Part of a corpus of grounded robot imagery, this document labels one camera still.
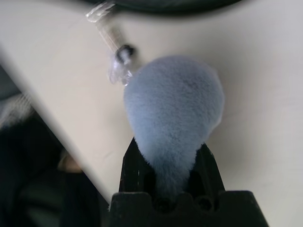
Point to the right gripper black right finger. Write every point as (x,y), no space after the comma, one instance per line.
(208,175)

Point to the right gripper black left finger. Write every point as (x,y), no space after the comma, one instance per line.
(132,175)

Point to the white blue plush zipper charm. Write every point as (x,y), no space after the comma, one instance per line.
(175,106)

